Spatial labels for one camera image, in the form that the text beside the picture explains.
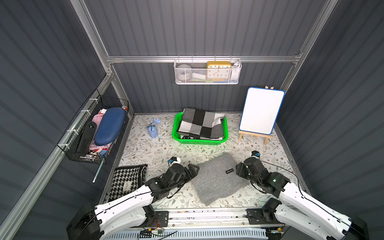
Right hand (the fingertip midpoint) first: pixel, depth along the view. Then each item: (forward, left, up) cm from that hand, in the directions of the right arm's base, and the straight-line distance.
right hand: (241, 167), depth 80 cm
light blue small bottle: (+27, +55, -1) cm, 61 cm away
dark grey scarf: (-4, +12, -6) cm, 14 cm away
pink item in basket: (-1, +70, +21) cm, 73 cm away
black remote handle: (+1, +72, +24) cm, 76 cm away
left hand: (-4, +25, +2) cm, 25 cm away
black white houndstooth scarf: (-6, +64, -6) cm, 65 cm away
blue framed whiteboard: (+31, -15, +14) cm, 37 cm away
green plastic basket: (+22, +32, -5) cm, 39 cm away
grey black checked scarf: (+34, +25, -3) cm, 42 cm away
